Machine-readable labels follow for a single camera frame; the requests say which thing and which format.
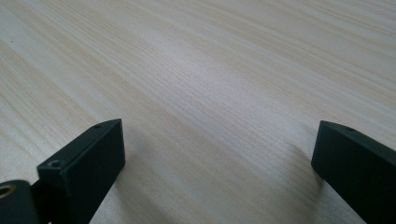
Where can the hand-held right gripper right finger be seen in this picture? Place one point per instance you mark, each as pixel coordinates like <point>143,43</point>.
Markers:
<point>358,174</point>

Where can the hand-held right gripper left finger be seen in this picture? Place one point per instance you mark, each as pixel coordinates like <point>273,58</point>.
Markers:
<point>81,174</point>

